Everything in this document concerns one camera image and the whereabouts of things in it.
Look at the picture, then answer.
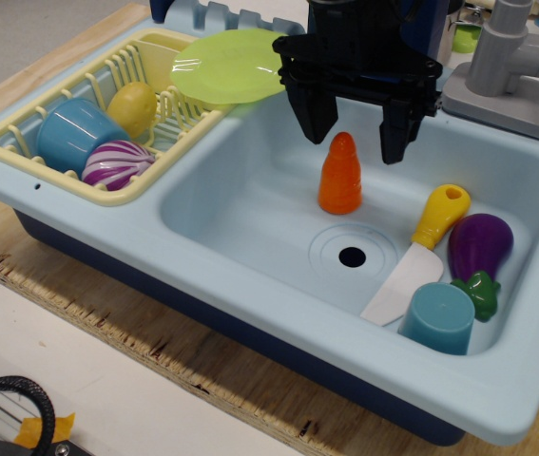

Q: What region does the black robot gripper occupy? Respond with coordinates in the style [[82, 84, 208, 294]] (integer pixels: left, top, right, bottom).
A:
[[273, 1, 442, 165]]

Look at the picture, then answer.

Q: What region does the orange toy carrot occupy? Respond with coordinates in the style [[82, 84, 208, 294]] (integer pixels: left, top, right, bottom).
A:
[[318, 132, 363, 215]]

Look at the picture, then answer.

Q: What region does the light green plastic plate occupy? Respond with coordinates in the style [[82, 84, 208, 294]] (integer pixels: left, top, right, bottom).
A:
[[170, 28, 284, 105]]

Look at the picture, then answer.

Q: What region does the dark blue plastic box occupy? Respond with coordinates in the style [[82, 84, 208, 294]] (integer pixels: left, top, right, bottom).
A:
[[399, 0, 449, 61]]

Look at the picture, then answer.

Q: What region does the green object in background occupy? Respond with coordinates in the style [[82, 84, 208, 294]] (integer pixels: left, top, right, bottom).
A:
[[452, 25, 481, 54]]

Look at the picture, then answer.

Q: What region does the grey toy faucet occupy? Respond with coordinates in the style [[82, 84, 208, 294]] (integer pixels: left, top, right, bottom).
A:
[[441, 1, 539, 140]]

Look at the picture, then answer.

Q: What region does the purple toy eggplant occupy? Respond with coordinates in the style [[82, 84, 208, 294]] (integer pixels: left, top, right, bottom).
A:
[[448, 214, 513, 322]]

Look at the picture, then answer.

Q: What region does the light blue toy sink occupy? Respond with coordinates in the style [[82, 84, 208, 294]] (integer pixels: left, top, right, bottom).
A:
[[0, 0, 539, 447]]

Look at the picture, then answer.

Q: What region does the blue cup in sink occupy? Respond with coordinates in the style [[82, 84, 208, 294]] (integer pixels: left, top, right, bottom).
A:
[[398, 282, 475, 355]]

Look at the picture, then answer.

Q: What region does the yellow toy potato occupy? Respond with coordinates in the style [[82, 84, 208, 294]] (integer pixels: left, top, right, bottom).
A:
[[106, 82, 157, 138]]

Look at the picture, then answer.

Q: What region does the cream yellow dish rack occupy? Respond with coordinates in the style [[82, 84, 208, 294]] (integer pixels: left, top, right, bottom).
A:
[[0, 28, 231, 206]]

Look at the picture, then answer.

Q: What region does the purple white toy onion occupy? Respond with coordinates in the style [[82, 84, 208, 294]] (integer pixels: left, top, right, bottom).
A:
[[81, 140, 156, 191]]

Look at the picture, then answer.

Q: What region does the blue cup in rack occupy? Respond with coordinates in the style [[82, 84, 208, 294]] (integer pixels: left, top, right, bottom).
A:
[[36, 98, 130, 176]]

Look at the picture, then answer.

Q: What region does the wooden board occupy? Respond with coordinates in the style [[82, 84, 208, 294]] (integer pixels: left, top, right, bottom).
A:
[[0, 1, 539, 455]]

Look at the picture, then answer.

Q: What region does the yellow tape piece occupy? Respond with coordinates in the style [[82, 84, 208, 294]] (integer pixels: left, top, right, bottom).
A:
[[13, 411, 76, 448]]

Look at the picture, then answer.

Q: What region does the yellow handled toy knife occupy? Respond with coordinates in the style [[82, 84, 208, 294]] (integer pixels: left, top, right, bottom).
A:
[[360, 184, 472, 326]]

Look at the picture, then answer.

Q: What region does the black braided cable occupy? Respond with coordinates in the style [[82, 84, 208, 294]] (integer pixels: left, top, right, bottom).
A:
[[0, 375, 57, 450]]

